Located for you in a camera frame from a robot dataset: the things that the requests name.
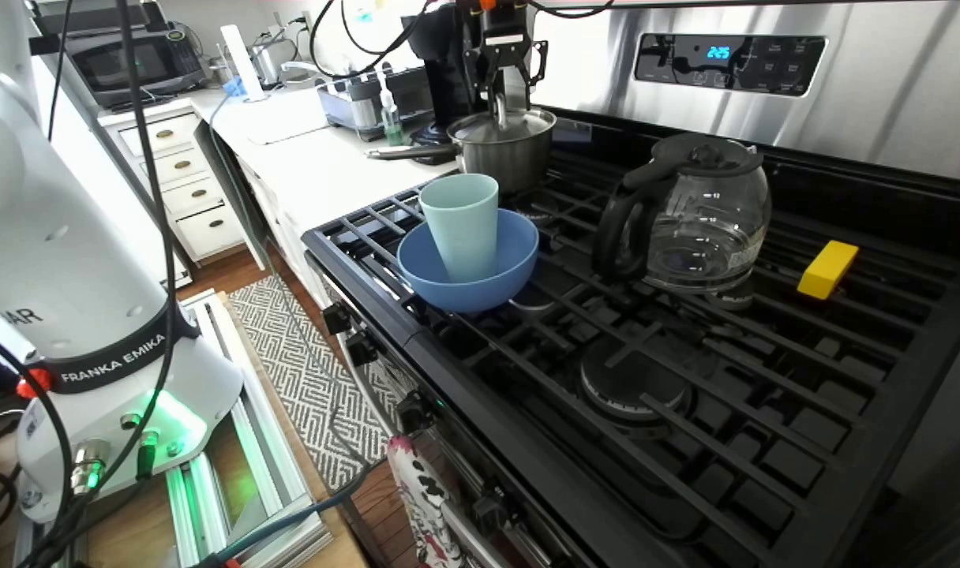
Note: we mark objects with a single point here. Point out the grey countertop container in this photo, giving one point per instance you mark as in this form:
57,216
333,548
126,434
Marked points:
349,105

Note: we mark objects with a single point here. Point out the yellow sponge block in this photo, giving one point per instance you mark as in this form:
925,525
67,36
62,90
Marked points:
829,269

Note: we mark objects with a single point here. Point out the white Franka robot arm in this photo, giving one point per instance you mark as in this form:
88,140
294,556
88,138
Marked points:
57,242

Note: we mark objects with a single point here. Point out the white drawer cabinet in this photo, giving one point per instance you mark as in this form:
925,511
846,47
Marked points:
184,201

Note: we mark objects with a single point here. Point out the white upright board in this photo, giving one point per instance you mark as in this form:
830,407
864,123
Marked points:
241,63

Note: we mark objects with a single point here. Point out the patterned dish towel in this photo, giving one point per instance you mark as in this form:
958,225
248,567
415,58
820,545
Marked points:
421,507

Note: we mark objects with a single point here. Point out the grey patterned rug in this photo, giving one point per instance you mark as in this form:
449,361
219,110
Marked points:
300,380

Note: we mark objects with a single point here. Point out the light teal cup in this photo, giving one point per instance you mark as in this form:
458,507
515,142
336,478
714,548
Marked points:
458,225

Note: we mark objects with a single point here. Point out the blue bowl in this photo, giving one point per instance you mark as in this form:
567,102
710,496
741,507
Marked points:
469,293

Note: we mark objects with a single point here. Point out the black gas stove stainless back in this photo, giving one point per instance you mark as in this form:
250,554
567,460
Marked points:
870,96

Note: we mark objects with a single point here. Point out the round black burner cap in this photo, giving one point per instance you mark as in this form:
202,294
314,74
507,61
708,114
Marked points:
633,382

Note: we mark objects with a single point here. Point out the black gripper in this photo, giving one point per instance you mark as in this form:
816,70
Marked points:
501,19

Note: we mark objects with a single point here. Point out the clear soap bottle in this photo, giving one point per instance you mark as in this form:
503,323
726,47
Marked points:
393,114

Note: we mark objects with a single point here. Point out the black stove knob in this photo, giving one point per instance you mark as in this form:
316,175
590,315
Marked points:
361,353
339,319
415,411

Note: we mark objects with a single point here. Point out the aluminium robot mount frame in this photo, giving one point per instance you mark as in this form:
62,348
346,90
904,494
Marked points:
278,484

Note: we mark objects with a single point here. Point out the black toaster oven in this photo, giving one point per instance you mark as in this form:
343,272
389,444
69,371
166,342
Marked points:
134,63

